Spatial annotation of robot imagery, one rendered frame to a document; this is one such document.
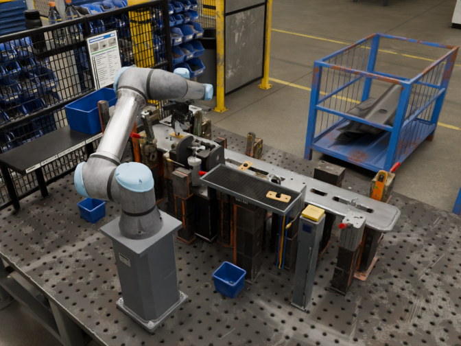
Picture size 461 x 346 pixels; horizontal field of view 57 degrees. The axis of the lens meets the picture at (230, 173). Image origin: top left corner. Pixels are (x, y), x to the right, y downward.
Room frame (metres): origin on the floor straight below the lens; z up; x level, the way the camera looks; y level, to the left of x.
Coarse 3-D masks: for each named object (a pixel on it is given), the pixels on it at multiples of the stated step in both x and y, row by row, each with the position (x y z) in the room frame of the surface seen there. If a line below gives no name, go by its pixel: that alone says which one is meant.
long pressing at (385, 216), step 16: (160, 128) 2.12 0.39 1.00; (160, 144) 1.94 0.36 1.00; (240, 160) 1.78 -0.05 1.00; (256, 160) 1.78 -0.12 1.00; (288, 176) 1.64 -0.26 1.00; (304, 176) 1.64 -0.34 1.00; (336, 192) 1.51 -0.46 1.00; (352, 192) 1.52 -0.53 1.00; (320, 208) 1.41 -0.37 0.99; (336, 208) 1.40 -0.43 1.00; (352, 208) 1.40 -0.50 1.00; (368, 208) 1.40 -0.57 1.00; (384, 208) 1.40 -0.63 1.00; (368, 224) 1.29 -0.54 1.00; (384, 224) 1.30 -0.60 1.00
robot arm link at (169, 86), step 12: (156, 72) 1.52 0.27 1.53; (168, 72) 1.55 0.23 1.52; (156, 84) 1.49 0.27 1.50; (168, 84) 1.50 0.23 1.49; (180, 84) 1.54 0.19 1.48; (192, 84) 1.68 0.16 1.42; (204, 84) 1.86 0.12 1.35; (156, 96) 1.49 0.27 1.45; (168, 96) 1.50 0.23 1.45; (180, 96) 1.55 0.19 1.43; (192, 96) 1.69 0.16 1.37; (204, 96) 1.83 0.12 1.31
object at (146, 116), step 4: (144, 112) 1.87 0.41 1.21; (148, 112) 1.88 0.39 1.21; (144, 116) 1.85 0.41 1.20; (148, 116) 1.85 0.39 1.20; (144, 120) 1.85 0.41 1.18; (148, 120) 1.85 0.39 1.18; (144, 124) 1.86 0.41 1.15; (148, 124) 1.85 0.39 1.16; (148, 128) 1.85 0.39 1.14; (152, 128) 1.87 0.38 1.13; (148, 132) 1.86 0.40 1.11; (152, 132) 1.86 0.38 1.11; (148, 136) 1.87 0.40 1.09; (152, 136) 1.86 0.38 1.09
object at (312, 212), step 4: (308, 208) 1.19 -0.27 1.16; (312, 208) 1.19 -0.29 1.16; (316, 208) 1.19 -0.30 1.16; (304, 212) 1.17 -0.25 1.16; (308, 212) 1.17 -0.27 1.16; (312, 212) 1.17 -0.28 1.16; (316, 212) 1.17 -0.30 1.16; (320, 212) 1.17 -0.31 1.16; (308, 216) 1.15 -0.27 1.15; (312, 216) 1.15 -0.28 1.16; (316, 216) 1.14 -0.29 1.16; (320, 216) 1.16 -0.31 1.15; (316, 220) 1.13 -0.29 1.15
